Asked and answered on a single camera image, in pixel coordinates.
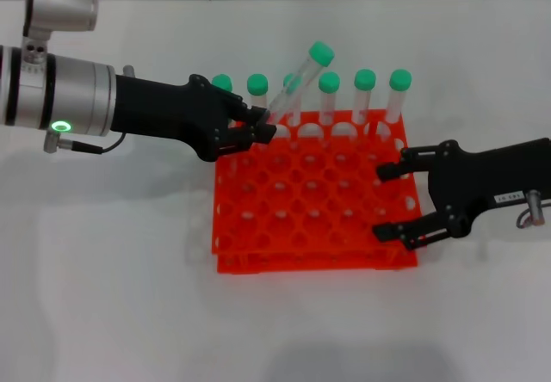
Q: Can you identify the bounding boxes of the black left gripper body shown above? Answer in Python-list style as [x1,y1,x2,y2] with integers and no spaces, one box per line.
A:
[109,72,250,163]

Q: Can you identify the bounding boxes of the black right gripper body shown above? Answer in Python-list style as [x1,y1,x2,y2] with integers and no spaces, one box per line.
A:
[425,137,551,239]

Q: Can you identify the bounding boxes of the orange test tube rack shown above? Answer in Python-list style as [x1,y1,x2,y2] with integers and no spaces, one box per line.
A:
[210,108,430,274]

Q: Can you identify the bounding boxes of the right arm cable with connector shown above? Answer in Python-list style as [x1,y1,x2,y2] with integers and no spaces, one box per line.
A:
[514,189,551,231]

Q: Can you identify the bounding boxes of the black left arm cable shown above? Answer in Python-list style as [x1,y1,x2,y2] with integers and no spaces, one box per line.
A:
[42,131,127,157]

